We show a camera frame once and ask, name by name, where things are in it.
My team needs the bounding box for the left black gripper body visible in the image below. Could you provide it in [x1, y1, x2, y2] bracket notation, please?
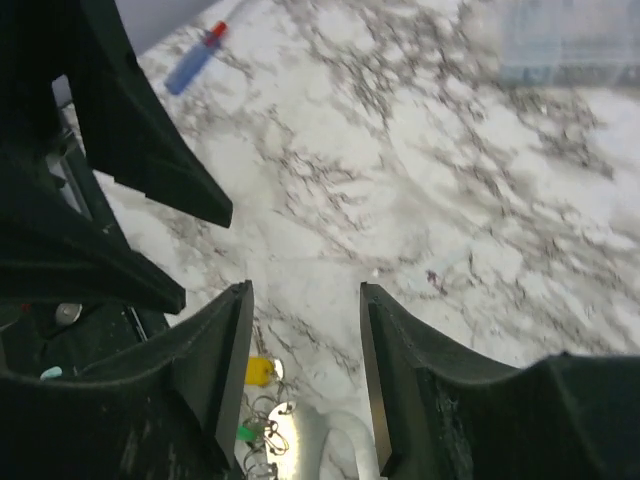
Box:
[1, 303, 170, 380]

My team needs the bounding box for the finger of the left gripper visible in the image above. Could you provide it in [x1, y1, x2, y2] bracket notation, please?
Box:
[49, 1, 233, 227]
[1, 141, 186, 314]

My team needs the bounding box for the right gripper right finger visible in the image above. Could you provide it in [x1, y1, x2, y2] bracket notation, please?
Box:
[360, 283, 639, 479]

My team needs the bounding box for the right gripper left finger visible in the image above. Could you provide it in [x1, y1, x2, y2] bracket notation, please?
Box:
[1, 281, 254, 479]

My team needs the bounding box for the green tagged key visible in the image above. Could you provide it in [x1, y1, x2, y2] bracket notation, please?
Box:
[236, 423, 263, 444]

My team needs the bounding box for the yellow tagged key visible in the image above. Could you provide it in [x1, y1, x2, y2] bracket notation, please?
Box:
[245, 356, 284, 387]

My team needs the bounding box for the red blue screwdriver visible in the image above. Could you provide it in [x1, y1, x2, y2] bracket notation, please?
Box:
[164, 21, 228, 96]

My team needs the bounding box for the clear plastic organizer box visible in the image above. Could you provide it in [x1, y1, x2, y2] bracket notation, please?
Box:
[498, 1, 639, 88]

